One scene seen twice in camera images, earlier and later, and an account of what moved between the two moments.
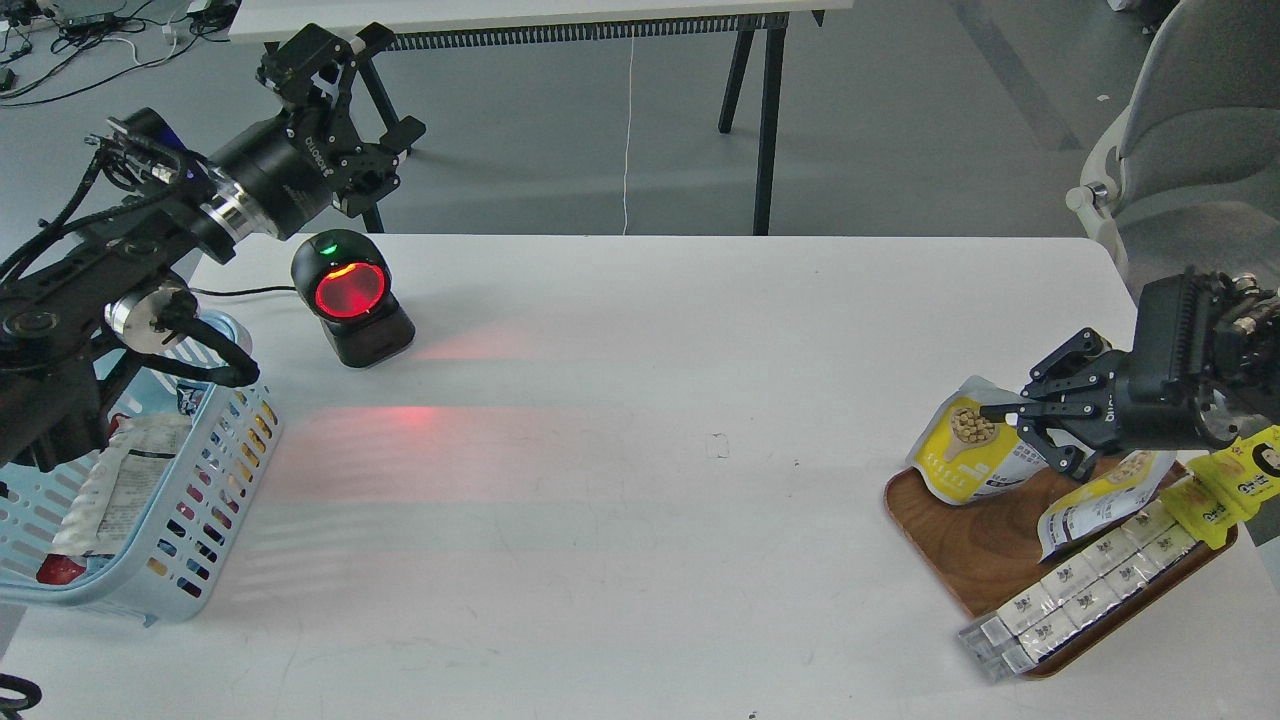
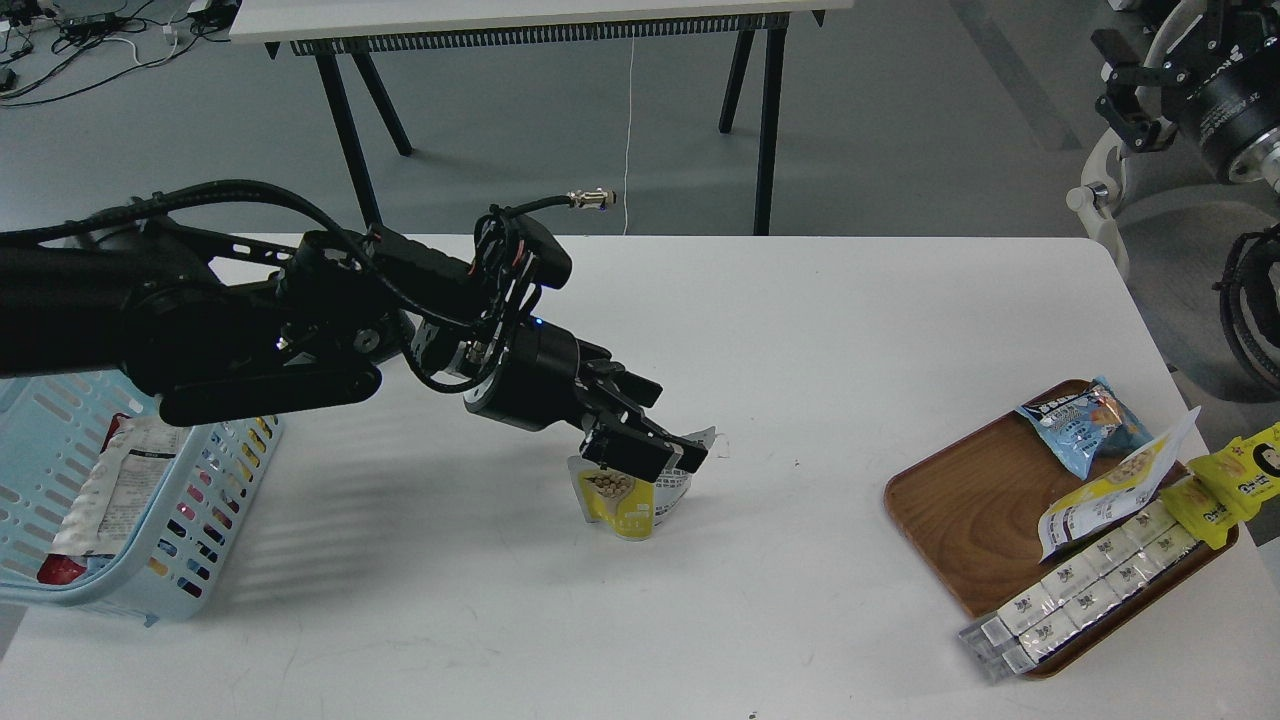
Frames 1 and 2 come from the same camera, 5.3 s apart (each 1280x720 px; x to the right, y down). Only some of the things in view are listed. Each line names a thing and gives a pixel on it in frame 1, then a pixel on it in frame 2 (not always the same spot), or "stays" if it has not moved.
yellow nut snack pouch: x=965 y=456 to x=627 y=507
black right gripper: x=1151 y=403 to x=1227 y=92
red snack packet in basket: x=58 y=569 stays
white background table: x=417 y=24 stays
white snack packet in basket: x=117 y=491 stays
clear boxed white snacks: x=1014 y=639 stays
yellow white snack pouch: x=1130 y=485 stays
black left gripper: x=292 y=165 to x=538 y=378
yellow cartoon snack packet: x=1226 y=485 stays
